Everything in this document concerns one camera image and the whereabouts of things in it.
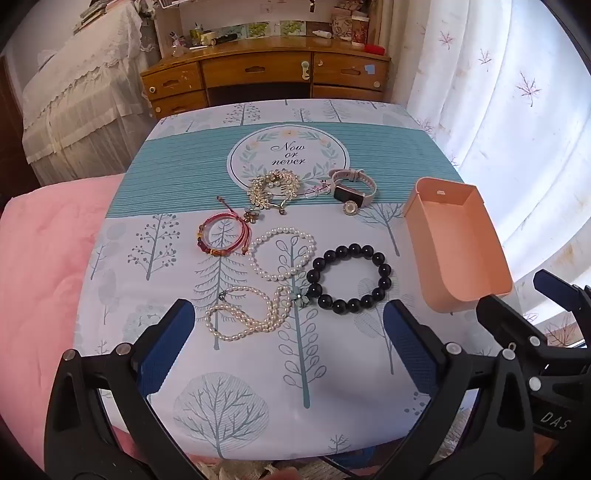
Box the wooden desk with drawers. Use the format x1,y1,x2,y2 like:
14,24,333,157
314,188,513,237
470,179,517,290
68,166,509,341
140,36,392,121

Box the red cord bracelet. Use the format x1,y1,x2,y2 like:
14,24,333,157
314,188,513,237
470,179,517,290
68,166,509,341
198,196,254,257

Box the pink plastic storage box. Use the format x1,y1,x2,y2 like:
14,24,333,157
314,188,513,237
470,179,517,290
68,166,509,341
403,176,514,315

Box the black bead bracelet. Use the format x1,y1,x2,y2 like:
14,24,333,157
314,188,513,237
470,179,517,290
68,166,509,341
305,243,393,315

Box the white floral cup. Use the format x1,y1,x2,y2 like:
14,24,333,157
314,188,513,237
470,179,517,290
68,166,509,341
330,14,354,40

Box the white leaf print curtain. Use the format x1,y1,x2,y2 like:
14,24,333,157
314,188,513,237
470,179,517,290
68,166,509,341
383,0,591,324

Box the lace covered bed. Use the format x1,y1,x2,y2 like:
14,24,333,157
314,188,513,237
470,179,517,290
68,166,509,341
21,0,155,185

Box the gold leaf hair clip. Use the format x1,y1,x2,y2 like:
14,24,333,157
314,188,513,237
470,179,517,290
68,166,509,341
247,170,303,217

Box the stack of books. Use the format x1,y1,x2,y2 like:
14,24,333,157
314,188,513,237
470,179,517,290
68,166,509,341
76,0,122,28

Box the grey-green flower hair clip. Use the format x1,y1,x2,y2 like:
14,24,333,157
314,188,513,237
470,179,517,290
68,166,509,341
284,286,321,309

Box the round pearl bracelet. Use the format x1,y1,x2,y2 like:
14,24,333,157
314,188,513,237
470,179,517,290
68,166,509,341
248,226,316,281

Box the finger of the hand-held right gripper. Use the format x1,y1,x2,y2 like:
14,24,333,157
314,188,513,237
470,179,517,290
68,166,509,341
476,293,570,394
534,270,591,343

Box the pink band smartwatch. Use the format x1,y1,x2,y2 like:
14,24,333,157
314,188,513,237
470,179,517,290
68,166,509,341
329,168,377,204

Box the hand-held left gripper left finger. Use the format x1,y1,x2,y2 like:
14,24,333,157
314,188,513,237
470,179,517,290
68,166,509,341
44,299,197,480

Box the rice pearl necklace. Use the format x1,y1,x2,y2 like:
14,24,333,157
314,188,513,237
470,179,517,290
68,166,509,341
204,285,294,342

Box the row of picture cards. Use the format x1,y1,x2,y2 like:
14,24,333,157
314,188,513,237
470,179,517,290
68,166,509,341
217,20,306,38

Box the pink blanket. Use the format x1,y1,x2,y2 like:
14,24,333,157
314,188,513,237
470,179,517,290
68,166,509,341
0,174,134,480

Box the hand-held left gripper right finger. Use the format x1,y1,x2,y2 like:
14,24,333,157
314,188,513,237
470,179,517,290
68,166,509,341
374,299,544,480

